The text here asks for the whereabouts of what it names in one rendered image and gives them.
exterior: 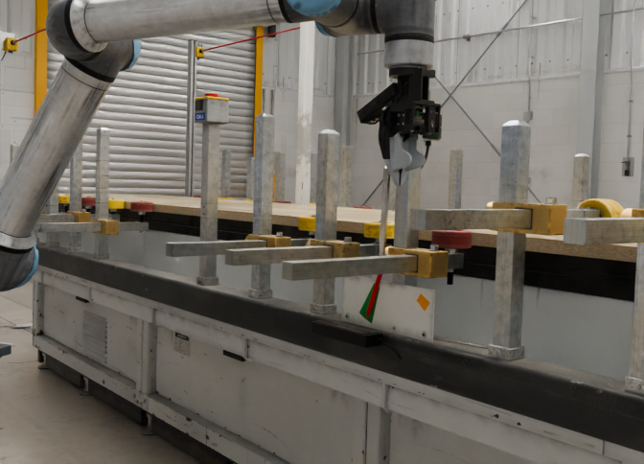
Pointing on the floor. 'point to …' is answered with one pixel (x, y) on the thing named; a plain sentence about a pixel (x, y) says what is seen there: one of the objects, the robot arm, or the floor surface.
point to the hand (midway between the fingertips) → (396, 178)
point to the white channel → (305, 112)
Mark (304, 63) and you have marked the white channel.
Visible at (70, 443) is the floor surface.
